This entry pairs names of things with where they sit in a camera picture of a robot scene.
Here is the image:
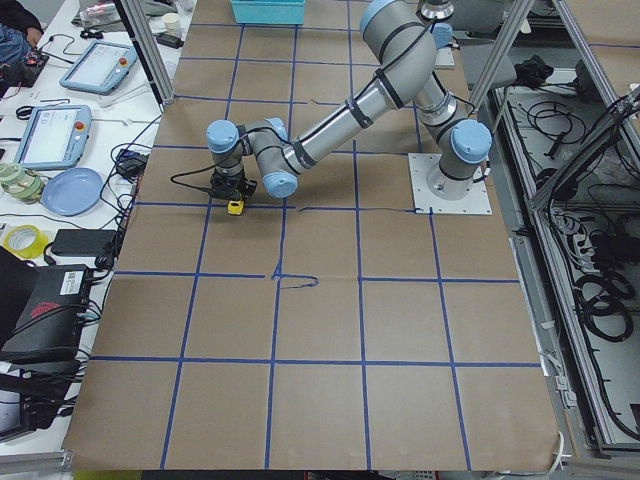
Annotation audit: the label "yellow tape roll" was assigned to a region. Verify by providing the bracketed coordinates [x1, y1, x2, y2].
[3, 225, 49, 260]

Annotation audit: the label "aluminium frame post left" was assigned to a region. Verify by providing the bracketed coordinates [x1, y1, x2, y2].
[114, 0, 174, 106]

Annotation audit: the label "white paper cup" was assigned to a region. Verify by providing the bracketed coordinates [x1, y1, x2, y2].
[161, 13, 182, 37]

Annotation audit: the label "green tape rolls stack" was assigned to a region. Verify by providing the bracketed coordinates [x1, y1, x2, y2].
[1, 163, 45, 204]

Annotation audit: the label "aluminium frame post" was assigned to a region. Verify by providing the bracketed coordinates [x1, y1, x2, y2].
[114, 0, 174, 106]
[469, 0, 534, 111]

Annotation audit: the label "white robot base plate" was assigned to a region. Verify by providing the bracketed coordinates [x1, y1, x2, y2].
[408, 153, 492, 215]

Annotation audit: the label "aluminium frame post right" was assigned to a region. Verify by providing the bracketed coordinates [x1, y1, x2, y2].
[469, 0, 534, 111]

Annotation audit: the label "teach pendant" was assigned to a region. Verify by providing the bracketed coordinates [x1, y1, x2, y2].
[14, 105, 92, 171]
[59, 40, 138, 95]

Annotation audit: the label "black coiled cables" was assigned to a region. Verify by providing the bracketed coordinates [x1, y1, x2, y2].
[574, 272, 636, 346]

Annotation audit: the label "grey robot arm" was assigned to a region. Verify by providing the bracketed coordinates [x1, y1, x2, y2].
[206, 1, 492, 201]

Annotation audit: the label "light blue plastic bin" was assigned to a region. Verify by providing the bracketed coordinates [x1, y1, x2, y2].
[231, 0, 305, 25]

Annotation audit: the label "black computer box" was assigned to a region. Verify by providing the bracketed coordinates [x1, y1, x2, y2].
[1, 257, 90, 365]

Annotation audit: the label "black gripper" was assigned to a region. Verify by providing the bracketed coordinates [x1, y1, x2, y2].
[209, 170, 257, 200]

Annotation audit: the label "lower teach pendant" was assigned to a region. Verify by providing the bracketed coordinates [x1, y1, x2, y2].
[14, 105, 92, 171]

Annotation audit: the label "black power adapter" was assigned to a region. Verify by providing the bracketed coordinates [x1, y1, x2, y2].
[50, 229, 116, 257]

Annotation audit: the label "light blue plate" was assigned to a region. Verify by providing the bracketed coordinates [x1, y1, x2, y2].
[41, 168, 103, 216]

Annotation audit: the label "upper teach pendant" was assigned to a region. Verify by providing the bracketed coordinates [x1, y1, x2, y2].
[59, 40, 138, 95]

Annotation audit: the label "brown paper table cover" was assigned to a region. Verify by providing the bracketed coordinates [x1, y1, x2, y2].
[64, 1, 558, 471]

